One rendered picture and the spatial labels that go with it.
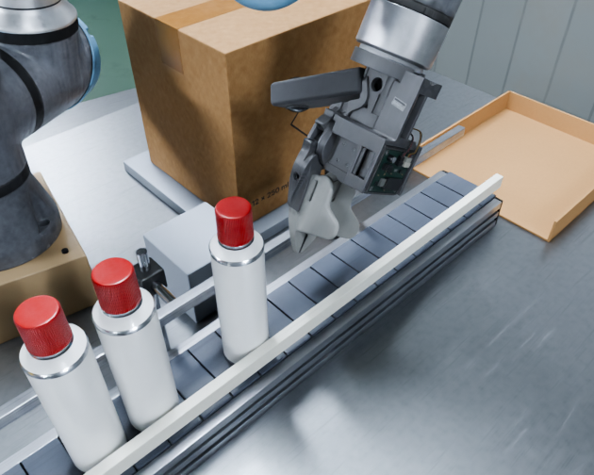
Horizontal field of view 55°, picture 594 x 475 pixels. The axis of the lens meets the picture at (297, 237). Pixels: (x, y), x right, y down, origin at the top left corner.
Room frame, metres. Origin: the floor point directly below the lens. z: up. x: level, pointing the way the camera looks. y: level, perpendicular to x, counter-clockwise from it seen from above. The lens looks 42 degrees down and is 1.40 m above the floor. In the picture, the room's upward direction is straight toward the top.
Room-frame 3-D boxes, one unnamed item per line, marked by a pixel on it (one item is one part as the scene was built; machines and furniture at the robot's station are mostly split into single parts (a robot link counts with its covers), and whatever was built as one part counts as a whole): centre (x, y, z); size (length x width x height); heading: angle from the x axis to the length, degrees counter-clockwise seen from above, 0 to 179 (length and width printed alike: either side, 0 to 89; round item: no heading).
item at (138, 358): (0.31, 0.14, 0.98); 0.05 x 0.05 x 0.20
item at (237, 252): (0.39, 0.06, 0.98); 0.05 x 0.05 x 0.20
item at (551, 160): (0.82, -0.39, 0.85); 0.30 x 0.26 x 0.04; 133
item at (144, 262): (0.42, 0.15, 0.91); 0.07 x 0.03 x 0.17; 43
